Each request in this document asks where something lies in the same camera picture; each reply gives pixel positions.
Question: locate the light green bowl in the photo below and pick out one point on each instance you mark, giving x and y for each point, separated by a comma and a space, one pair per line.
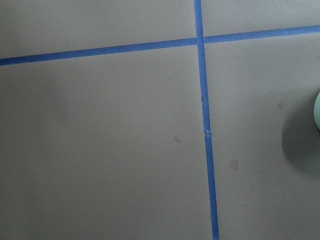
316, 111

